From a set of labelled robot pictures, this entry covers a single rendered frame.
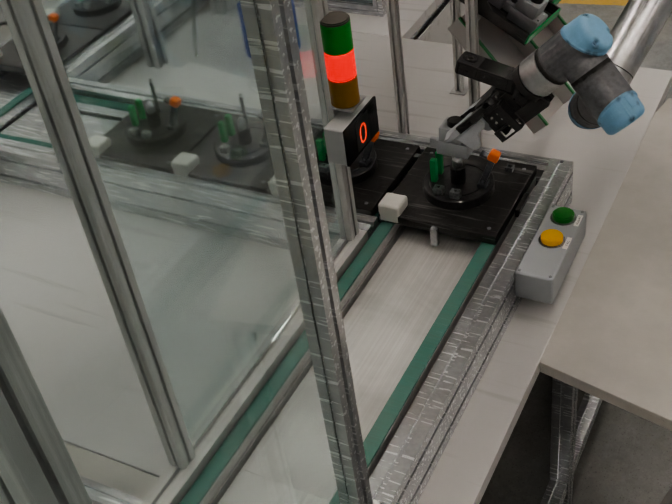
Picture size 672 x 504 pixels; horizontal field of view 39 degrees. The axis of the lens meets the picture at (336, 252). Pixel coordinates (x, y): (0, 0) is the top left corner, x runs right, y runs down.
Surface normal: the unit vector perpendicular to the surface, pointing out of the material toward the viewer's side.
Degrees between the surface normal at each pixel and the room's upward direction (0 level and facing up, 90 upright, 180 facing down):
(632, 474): 1
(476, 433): 0
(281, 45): 90
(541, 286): 90
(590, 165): 0
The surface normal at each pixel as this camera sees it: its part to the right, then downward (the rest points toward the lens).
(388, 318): -0.12, -0.77
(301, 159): 0.88, 0.21
